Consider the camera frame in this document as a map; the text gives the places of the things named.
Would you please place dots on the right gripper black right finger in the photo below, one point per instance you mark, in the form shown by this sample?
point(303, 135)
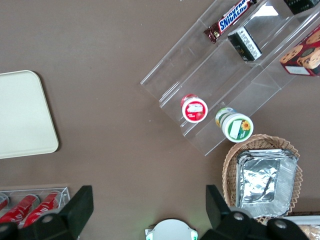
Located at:
point(217, 212)

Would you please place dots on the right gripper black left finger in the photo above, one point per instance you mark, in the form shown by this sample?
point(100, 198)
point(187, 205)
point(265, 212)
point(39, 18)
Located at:
point(75, 212)

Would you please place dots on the green lid yogurt cup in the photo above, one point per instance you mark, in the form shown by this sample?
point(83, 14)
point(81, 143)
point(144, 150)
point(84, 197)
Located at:
point(236, 127)

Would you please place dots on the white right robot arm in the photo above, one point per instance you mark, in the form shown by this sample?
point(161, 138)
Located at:
point(172, 230)

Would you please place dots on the aluminium foil tray stack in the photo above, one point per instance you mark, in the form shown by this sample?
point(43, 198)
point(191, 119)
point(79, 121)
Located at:
point(262, 180)

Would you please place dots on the red gum can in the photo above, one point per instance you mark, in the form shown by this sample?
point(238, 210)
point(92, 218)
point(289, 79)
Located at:
point(195, 111)

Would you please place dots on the cream plastic tray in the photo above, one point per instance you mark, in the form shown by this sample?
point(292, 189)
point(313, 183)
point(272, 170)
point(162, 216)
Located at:
point(25, 112)

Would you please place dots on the clear acrylic bottle rack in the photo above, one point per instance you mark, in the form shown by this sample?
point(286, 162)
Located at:
point(65, 195)

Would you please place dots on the red cola bottle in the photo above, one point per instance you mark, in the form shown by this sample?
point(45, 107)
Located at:
point(20, 210)
point(43, 207)
point(3, 201)

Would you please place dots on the oval wicker basket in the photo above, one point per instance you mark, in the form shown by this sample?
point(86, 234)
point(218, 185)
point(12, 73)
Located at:
point(231, 162)

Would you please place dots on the white snack bin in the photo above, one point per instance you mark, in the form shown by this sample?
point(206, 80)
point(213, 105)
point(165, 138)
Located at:
point(307, 219)

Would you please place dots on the large clear cracker pack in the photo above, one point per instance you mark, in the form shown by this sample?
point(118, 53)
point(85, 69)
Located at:
point(311, 232)

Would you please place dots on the clear acrylic stepped stand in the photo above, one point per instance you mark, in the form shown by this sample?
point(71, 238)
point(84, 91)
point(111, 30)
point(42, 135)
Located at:
point(212, 65)

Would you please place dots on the small black box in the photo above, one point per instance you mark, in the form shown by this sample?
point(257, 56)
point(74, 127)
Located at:
point(300, 5)
point(246, 45)

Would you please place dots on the red chocolate chip cookie box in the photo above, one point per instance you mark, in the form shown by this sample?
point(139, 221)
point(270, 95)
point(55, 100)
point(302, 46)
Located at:
point(305, 55)

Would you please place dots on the Snickers chocolate bar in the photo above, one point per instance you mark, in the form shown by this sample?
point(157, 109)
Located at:
point(230, 21)

